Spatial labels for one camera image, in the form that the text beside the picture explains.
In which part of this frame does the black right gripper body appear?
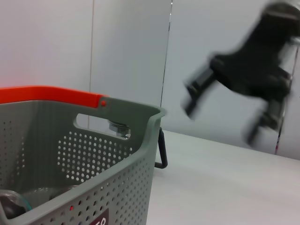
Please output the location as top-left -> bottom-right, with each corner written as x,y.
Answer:
210,8 -> 300,102

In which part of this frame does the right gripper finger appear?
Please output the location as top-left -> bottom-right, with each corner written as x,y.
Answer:
243,97 -> 291,146
182,67 -> 219,120

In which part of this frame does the glass teacup black base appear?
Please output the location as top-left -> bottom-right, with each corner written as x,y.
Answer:
0,189 -> 33,220

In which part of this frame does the grey perforated storage bin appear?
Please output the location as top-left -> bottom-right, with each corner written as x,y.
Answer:
0,97 -> 167,225

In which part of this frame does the glass pitcher black handle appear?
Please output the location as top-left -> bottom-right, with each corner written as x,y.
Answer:
107,119 -> 168,170

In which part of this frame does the orange bin handle clip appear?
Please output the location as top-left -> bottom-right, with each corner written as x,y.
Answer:
0,85 -> 110,109

